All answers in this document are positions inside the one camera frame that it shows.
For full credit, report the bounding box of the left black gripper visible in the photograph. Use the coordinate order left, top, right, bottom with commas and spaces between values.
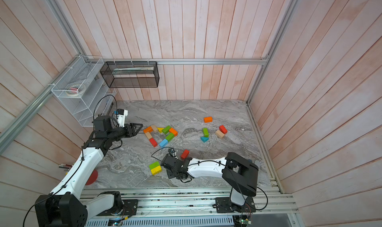
107, 123, 143, 142

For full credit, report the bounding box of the red block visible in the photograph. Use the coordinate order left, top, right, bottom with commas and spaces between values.
181, 149, 190, 160
219, 125, 228, 134
149, 138, 158, 147

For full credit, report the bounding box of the long orange block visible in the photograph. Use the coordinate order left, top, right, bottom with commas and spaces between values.
143, 126, 153, 133

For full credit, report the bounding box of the small natural wood block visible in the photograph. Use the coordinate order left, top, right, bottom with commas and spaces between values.
145, 132, 153, 140

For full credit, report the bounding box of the long natural wood block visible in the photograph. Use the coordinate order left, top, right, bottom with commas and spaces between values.
151, 124, 159, 133

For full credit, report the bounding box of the light blue block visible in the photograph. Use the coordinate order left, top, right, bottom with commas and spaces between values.
159, 139, 169, 148

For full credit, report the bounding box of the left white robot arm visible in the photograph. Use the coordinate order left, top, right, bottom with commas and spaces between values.
33, 114, 143, 227

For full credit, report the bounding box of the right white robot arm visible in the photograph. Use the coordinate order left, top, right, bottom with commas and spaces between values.
160, 151, 259, 213

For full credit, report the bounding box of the front yellow block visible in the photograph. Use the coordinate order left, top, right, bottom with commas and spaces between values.
151, 166, 162, 175

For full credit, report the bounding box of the teal triangle block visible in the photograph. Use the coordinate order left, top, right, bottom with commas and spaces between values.
201, 136, 209, 143

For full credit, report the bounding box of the upright green block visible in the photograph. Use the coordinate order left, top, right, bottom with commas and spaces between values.
203, 127, 209, 137

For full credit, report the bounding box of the right natural wood block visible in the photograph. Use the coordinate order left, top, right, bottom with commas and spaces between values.
215, 130, 225, 139

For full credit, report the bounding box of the red pen holder cup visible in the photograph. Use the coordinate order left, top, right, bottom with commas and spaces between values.
58, 163, 99, 186

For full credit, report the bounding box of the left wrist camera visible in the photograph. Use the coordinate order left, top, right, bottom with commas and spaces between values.
115, 109, 128, 127

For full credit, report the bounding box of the black wire mesh basket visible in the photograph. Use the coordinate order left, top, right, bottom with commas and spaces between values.
100, 61, 160, 88

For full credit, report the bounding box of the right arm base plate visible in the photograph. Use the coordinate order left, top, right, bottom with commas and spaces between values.
212, 197, 256, 213

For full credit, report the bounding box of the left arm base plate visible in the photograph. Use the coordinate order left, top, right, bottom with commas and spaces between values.
97, 199, 138, 218

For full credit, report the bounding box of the white wire mesh shelf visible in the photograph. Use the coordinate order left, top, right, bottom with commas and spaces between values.
52, 56, 116, 127

